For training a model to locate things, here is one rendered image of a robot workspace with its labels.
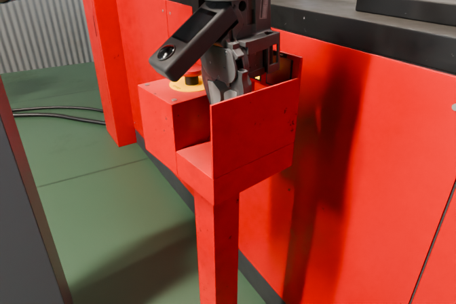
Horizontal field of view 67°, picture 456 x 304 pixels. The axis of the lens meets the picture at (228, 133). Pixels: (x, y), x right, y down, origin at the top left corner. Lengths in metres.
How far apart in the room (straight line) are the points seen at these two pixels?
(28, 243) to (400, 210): 0.74
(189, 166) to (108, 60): 1.38
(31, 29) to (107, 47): 1.87
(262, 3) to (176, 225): 1.11
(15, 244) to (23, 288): 0.13
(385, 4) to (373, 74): 0.12
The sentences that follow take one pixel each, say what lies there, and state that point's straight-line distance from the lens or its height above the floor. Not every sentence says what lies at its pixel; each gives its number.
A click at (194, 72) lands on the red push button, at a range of 0.54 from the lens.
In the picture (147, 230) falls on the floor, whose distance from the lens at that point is 1.44.
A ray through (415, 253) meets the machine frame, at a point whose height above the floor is 0.54.
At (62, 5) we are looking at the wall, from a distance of 3.62.
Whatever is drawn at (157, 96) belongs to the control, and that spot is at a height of 0.78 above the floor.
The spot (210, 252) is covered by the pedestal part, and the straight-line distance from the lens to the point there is 0.68.
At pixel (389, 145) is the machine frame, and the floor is 0.70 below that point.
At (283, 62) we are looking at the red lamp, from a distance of 0.51.
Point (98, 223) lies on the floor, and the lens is 1.52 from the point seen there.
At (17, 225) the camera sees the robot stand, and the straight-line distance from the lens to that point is 0.86.
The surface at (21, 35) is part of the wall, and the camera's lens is 3.65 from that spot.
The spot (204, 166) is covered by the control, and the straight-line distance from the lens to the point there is 0.48.
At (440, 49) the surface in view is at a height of 0.86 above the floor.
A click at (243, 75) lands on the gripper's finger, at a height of 0.83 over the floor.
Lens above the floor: 0.97
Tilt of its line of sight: 28 degrees down
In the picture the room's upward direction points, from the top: straight up
